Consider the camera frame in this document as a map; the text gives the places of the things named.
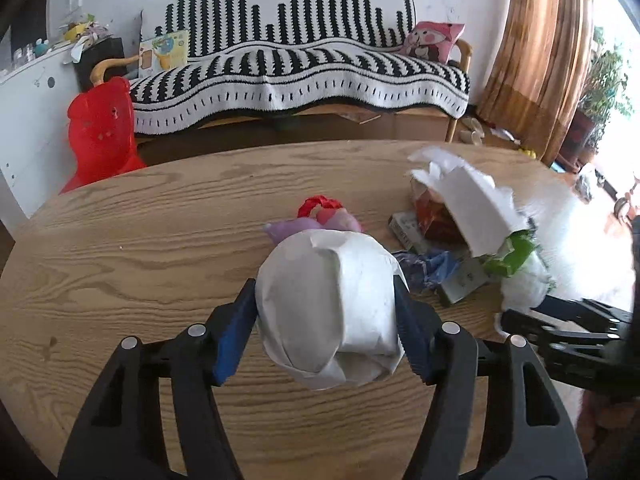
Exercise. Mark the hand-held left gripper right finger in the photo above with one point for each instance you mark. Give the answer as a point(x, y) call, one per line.
point(412, 340)

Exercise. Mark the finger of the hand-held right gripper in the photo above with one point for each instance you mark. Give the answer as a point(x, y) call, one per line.
point(575, 355)
point(590, 310)

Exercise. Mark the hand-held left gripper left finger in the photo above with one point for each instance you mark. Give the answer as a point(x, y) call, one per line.
point(239, 330)

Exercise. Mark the white paper ball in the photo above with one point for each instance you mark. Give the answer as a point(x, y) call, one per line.
point(325, 300)

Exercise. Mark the blue crumpled wrapper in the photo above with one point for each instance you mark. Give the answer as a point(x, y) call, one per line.
point(425, 267)

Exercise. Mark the green packet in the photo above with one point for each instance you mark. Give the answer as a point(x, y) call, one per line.
point(515, 255)

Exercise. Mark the red snack box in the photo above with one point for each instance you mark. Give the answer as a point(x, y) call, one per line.
point(432, 215)

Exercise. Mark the purple pink wrapper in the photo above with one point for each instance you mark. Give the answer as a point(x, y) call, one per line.
point(336, 218)

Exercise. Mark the red crumpled wrapper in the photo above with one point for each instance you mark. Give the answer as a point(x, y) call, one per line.
point(320, 203)

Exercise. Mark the potted green plant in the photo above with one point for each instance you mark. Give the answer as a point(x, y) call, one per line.
point(605, 80)

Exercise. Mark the red plastic chair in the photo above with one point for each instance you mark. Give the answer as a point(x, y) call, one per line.
point(102, 125)

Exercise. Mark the brown curtain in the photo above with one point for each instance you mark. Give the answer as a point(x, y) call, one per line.
point(540, 50)

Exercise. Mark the black white striped blanket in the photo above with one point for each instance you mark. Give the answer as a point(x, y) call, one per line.
point(300, 70)

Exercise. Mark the colourful picture book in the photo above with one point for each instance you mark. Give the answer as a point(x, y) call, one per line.
point(162, 52)

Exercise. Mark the white cabinet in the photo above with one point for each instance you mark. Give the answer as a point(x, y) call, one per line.
point(30, 125)

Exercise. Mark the pink cartoon cushion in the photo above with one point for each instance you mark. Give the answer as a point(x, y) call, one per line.
point(432, 42)

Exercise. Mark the black box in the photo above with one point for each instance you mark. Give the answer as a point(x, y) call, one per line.
point(100, 52)

